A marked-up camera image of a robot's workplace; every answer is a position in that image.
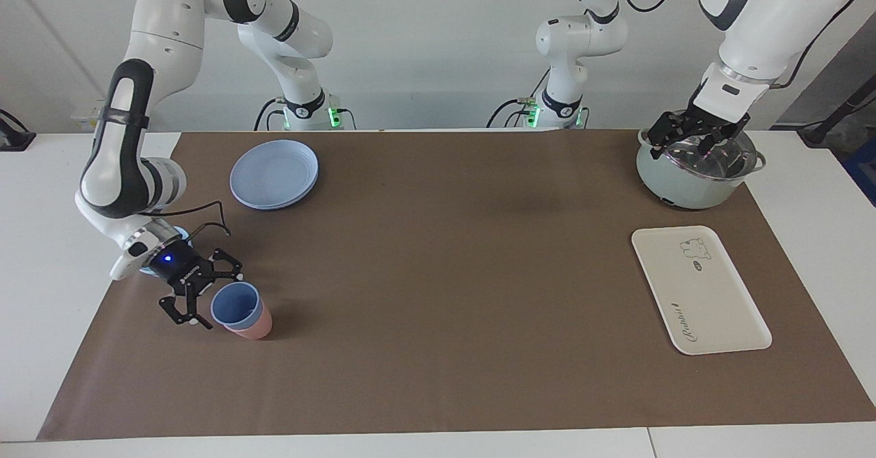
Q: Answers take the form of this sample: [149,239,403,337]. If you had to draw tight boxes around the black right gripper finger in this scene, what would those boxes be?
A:
[204,247,244,284]
[159,283,214,330]

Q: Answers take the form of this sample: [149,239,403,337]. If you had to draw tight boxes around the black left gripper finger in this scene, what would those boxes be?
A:
[698,117,750,166]
[647,112,695,161]

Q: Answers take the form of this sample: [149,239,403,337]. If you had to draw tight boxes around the blue ribbed cup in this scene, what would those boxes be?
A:
[210,281,263,331]

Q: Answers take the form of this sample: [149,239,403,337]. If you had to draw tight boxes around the pink cup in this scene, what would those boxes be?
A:
[224,302,273,340]

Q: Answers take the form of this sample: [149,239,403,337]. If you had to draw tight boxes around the cream rectangular rabbit tray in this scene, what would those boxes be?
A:
[631,225,773,356]

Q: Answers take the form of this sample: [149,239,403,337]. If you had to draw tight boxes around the glass pot lid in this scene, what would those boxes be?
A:
[647,129,759,181]

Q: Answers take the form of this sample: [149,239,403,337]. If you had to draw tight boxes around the pale green electric pot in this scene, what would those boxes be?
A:
[636,127,767,210]

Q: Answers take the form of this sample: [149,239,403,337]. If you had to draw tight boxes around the periwinkle blue plate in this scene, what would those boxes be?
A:
[229,139,320,211]

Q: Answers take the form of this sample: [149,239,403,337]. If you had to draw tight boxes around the black stand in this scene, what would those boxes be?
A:
[797,92,876,148]

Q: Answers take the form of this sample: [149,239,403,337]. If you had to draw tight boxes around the blue crate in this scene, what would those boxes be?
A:
[843,136,876,207]

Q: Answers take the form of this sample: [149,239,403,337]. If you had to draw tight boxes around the brown paper table mat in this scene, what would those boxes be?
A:
[38,129,876,442]

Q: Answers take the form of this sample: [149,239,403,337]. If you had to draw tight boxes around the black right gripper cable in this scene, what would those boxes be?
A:
[164,201,231,241]

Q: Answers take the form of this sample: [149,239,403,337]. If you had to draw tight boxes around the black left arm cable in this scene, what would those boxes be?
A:
[616,0,856,90]

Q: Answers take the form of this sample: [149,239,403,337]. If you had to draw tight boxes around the black right base cable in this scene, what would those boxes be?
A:
[254,98,285,131]

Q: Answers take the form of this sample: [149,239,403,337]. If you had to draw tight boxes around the black base cable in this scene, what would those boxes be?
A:
[254,98,285,131]
[487,97,543,129]

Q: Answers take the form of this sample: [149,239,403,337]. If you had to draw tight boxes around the black left base cable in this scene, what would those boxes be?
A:
[487,97,543,129]

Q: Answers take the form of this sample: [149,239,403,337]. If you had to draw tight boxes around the white wall socket box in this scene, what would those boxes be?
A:
[70,101,110,131]

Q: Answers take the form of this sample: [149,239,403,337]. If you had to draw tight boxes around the black desk mount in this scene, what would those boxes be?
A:
[0,109,37,152]

